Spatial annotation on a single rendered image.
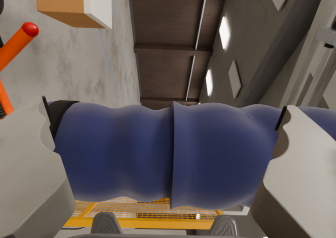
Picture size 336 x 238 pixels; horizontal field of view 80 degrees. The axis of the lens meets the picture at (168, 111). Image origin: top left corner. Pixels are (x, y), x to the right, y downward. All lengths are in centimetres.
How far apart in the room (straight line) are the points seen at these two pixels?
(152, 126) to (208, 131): 11
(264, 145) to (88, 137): 32
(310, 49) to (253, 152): 235
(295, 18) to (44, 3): 348
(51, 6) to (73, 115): 150
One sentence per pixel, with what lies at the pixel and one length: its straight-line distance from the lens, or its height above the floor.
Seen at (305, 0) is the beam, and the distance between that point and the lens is 397.
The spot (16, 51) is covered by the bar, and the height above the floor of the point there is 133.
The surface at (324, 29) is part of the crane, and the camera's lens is 232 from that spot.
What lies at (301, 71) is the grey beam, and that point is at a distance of 276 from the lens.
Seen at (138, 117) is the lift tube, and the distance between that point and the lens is 40.
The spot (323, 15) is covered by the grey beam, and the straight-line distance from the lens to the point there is 265.
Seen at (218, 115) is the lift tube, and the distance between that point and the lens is 41.
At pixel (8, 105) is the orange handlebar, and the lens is 54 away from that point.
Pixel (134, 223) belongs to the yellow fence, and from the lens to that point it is 166.
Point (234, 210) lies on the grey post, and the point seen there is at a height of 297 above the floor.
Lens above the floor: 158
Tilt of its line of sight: 1 degrees up
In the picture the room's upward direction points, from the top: 92 degrees clockwise
